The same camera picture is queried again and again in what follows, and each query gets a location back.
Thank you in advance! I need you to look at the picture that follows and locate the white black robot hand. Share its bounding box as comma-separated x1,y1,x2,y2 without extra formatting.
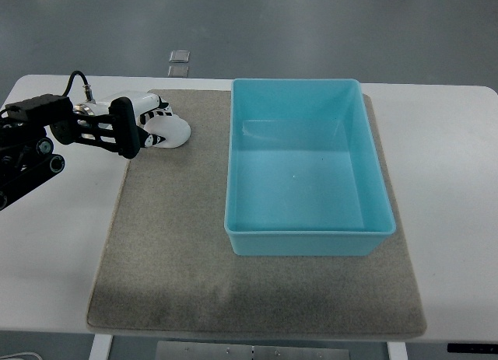
89,91,173,148

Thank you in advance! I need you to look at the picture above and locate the white round toy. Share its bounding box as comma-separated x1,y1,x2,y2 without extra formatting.
143,112,191,149

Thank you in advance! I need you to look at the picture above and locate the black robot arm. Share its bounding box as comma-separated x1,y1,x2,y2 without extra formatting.
1,71,153,208

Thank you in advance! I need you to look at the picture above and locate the blue plastic box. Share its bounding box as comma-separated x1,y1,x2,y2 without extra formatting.
224,79,397,256

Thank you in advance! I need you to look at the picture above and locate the lower floor socket plate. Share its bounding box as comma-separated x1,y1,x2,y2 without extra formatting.
167,65,189,78

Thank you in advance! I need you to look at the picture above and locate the floor socket plate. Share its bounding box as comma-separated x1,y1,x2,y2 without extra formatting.
169,50,191,63
167,65,189,78

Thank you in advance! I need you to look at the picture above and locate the upper floor socket plate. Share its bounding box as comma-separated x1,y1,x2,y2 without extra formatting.
169,50,191,63

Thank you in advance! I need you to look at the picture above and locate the grey felt mat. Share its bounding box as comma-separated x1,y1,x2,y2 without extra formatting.
86,90,426,341

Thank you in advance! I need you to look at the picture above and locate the black table control panel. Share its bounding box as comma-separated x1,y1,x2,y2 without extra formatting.
447,343,498,355

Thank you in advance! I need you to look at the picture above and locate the metal table frame plate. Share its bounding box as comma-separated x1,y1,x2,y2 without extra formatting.
155,341,350,360

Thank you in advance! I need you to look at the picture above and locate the white cable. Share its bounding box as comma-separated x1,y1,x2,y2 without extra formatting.
0,351,40,360

